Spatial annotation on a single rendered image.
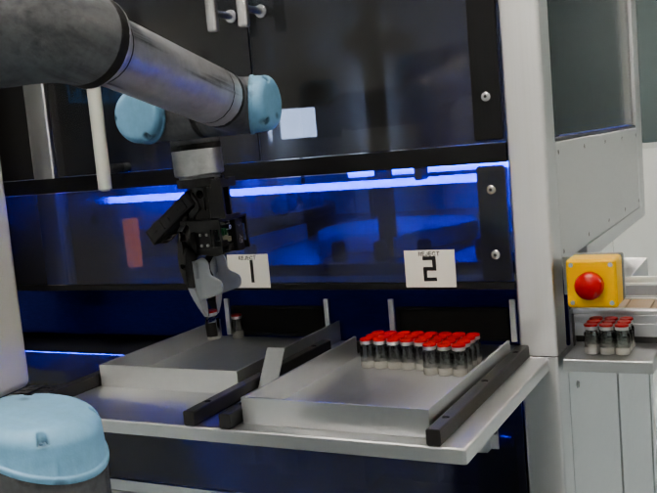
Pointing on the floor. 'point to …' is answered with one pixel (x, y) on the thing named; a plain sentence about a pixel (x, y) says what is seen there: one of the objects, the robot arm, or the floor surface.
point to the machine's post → (537, 238)
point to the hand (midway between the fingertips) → (206, 306)
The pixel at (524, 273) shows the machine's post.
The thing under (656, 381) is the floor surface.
